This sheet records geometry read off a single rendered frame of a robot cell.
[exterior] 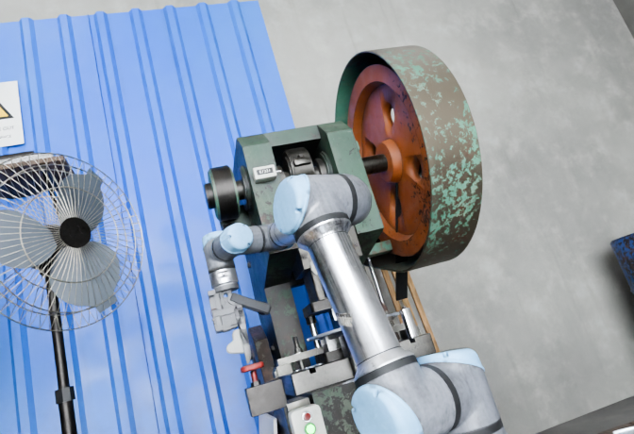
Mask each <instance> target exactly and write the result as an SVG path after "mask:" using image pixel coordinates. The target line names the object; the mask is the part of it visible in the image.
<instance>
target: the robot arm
mask: <svg viewBox="0 0 634 434"><path fill-rule="evenodd" d="M371 207H372V195H371V193H370V190H369V188H368V187H367V185H366V184H365V183H364V182H363V181H362V180H361V179H359V178H358V177H356V176H354V175H349V174H336V175H295V176H289V177H287V178H285V179H284V180H283V181H282V182H281V183H280V184H279V186H278V188H277V190H276V192H275V200H274V219H275V221H274V222H273V223H271V224H268V225H253V226H247V225H244V224H241V223H236V224H233V225H231V226H229V227H227V228H226V229H225V230H224V231H214V232H210V233H209V234H206V235H205V236H204V237H203V239H202V244H203V252H204V254H205V258H206V263H207V267H208V271H209V280H210V284H211V288H212V289H213V290H212V291H208V296H209V303H210V308H211V311H210V314H211V313H212V315H211V316H212V319H211V320H212V322H213V324H214V329H215V332H216V334H217V333H218V334H219V333H225V332H228V331H230V330H232V329H235V328H238V329H235V330H234V331H233V333H232V340H233V341H232V342H231V343H230V344H229V345H228V346H227V347H226V352H227V353H228V354H244V356H245V359H246V363H249V362H250V359H251V350H250V344H249V340H248V334H247V329H246V321H245V316H244V312H243V308H245V309H250V310H253V311H255V312H257V313H258V314H260V315H269V313H270V310H271V305H269V304H267V303H266V302H260V301H258V300H255V299H252V298H249V297H246V296H243V295H240V294H237V293H234V291H236V290H238V289H239V288H240V287H239V283H238V282H239V280H238V277H237V272H236V267H235V263H234V258H235V257H237V256H240V255H247V254H255V253H261V252H268V251H275V250H285V249H287V248H291V247H292V246H293V244H294V243H297V245H298V247H299V248H300V249H303V250H306V251H308V252H309V255H310V257H311V259H312V262H313V264H314V266H315V269H316V271H317V274H318V276H319V277H320V280H321V282H322V284H323V287H324V289H325V293H326V295H327V298H328V300H329V302H330V305H331V307H332V308H333V311H334V313H335V315H336V318H337V320H338V323H339V325H340V327H341V330H342V333H343V336H344V337H345V340H346V342H347V344H348V347H349V349H350V351H351V354H352V356H353V358H354V361H355V363H356V365H357V367H358V370H357V372H356V375H355V378H354V382H355V385H356V387H357V390H356V391H355V393H354V395H353V397H352V406H353V408H352V414H353V418H354V421H355V423H356V426H357V428H358V430H359V432H360V434H508V433H507V432H506V430H505V428H504V426H503V423H502V420H501V417H500V414H499V412H498V409H497V406H496V404H495V401H494V399H493V396H492V391H491V388H490V386H489V383H488V380H487V377H486V375H485V373H484V372H485V369H484V367H483V366H482V365H481V362H480V360H479V357H478V355H477V353H476V352H475V351H474V350H472V349H469V348H466V349H459V350H453V351H447V352H442V353H437V354H432V355H427V356H422V357H419V358H416V357H415V355H414V354H413V353H411V352H410V351H407V350H405V349H403V348H402V347H401V345H400V343H399V341H398V340H397V338H396V336H395V333H394V331H393V329H392V326H391V324H390V322H389V320H388V317H387V315H386V313H385V311H384V309H383V308H382V306H381V304H380V301H379V299H378V297H377V295H376V293H375V290H374V288H373V285H372V283H371V281H370V279H369V277H368V276H367V274H366V272H365V269H364V267H363V265H362V263H361V261H360V259H359V256H358V253H357V251H356V249H355V247H354V245H353V244H352V242H351V240H350V237H349V235H348V232H349V230H350V228H351V226H353V225H357V224H359V223H361V222H362V221H363V220H364V219H365V218H366V217H367V216H368V214H369V213H370V210H371ZM225 294H226V295H227V297H224V295H225Z"/></svg>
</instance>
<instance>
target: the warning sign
mask: <svg viewBox="0 0 634 434"><path fill-rule="evenodd" d="M23 143H25V141H24V133H23V125H22V116H21V109H20V100H19V92H18V84H17V81H10V82H1V83H0V147H4V146H11V145H16V144H23Z"/></svg>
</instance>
